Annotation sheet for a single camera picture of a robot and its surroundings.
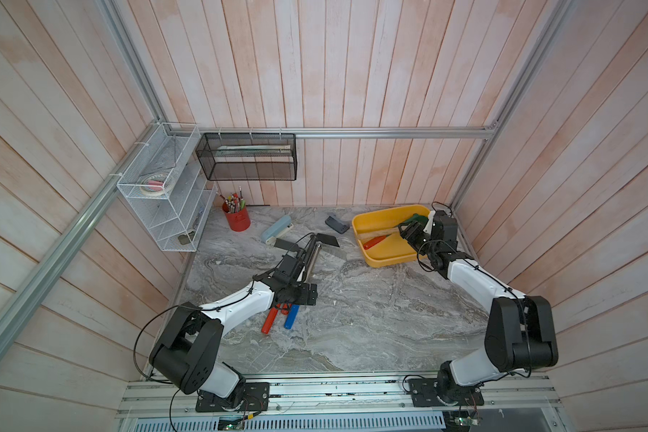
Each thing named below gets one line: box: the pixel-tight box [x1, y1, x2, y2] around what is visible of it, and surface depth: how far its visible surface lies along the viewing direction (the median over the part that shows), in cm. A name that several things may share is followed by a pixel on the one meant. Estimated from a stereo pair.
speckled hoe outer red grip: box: [261, 303, 281, 335], surface depth 88 cm
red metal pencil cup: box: [221, 201, 251, 233], surface depth 110 cm
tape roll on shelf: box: [140, 173, 168, 197], surface depth 75 cm
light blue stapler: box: [261, 215, 294, 246], surface depth 110 cm
